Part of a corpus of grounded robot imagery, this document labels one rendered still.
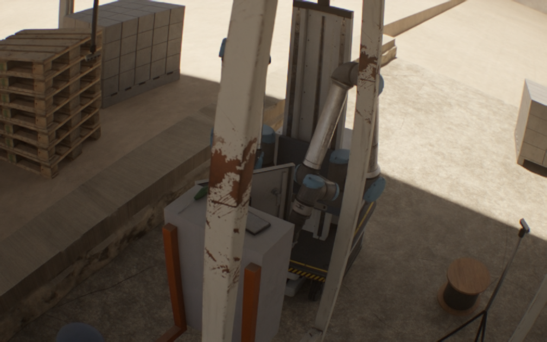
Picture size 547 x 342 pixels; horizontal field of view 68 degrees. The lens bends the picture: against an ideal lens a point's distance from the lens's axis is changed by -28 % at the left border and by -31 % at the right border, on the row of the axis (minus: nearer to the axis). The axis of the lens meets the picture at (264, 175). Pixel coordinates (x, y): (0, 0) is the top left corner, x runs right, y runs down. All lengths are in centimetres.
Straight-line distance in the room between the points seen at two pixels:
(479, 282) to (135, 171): 264
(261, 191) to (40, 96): 202
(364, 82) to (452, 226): 271
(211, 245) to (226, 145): 24
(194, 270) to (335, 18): 153
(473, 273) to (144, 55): 362
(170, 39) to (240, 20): 431
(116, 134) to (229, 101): 349
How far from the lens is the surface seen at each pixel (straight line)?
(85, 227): 336
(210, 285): 123
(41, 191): 382
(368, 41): 172
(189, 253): 194
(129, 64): 499
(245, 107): 96
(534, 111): 577
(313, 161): 259
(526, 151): 595
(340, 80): 252
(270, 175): 218
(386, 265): 375
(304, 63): 296
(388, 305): 343
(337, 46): 281
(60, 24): 764
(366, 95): 182
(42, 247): 327
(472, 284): 343
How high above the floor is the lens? 234
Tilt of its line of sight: 31 degrees down
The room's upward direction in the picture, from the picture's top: 5 degrees clockwise
